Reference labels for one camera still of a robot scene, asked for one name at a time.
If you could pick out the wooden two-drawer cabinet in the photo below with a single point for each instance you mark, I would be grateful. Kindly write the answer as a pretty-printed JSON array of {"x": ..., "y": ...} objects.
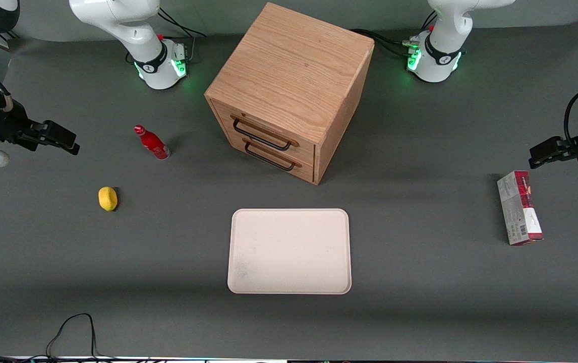
[{"x": 289, "y": 65}]

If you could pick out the red coke bottle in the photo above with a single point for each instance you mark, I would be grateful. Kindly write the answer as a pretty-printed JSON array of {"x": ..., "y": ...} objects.
[{"x": 153, "y": 143}]

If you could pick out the wooden drawer front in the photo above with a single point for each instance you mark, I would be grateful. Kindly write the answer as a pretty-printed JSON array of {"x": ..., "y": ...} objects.
[
  {"x": 269, "y": 128},
  {"x": 299, "y": 171}
]

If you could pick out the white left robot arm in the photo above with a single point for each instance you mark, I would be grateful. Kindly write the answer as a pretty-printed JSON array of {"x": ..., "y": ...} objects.
[{"x": 440, "y": 58}]

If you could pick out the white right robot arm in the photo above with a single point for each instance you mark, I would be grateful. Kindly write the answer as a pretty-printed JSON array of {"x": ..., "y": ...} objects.
[{"x": 117, "y": 17}]

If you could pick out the yellow lemon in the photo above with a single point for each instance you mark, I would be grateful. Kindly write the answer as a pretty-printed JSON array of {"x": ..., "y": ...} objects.
[{"x": 108, "y": 198}]

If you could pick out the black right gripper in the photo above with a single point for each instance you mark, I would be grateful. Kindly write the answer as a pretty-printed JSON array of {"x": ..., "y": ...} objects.
[{"x": 4, "y": 126}]

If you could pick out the beige rectangular tray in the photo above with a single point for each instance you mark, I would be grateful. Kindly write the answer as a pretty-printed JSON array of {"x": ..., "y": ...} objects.
[{"x": 289, "y": 251}]

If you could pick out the grey and red carton box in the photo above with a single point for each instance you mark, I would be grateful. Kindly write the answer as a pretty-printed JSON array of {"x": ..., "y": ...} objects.
[{"x": 518, "y": 209}]

